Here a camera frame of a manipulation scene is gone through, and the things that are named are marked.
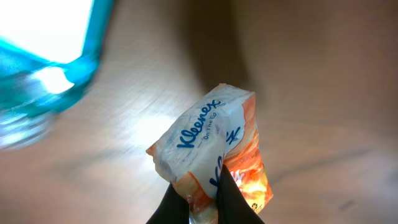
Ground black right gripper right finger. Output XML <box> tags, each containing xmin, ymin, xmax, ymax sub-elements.
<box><xmin>216</xmin><ymin>165</ymin><xmax>264</xmax><ymax>224</ymax></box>

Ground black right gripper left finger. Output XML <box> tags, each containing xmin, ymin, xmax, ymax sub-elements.
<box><xmin>147</xmin><ymin>184</ymin><xmax>190</xmax><ymax>224</ymax></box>

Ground orange tissue pack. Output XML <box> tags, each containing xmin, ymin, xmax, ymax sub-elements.
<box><xmin>146</xmin><ymin>84</ymin><xmax>273</xmax><ymax>223</ymax></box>

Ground teal mouthwash bottle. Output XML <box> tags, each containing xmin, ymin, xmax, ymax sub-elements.
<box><xmin>1</xmin><ymin>0</ymin><xmax>114</xmax><ymax>151</ymax></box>

